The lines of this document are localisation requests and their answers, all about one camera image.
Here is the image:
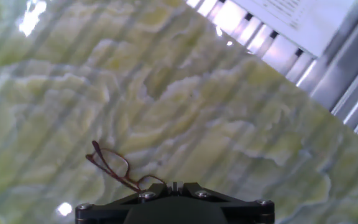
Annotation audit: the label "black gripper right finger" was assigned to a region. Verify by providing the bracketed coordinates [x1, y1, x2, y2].
[178, 182, 275, 224]

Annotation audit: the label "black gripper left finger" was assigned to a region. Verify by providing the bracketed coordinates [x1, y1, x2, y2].
[75, 183, 171, 224]

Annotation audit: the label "brown thin-framed glasses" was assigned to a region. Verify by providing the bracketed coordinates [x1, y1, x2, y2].
[85, 140, 167, 193]

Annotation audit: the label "green marble pattern mat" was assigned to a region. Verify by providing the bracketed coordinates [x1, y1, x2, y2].
[0, 0, 358, 224]

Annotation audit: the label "densely printed paper sheet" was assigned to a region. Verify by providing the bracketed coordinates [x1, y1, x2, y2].
[230, 0, 358, 58]

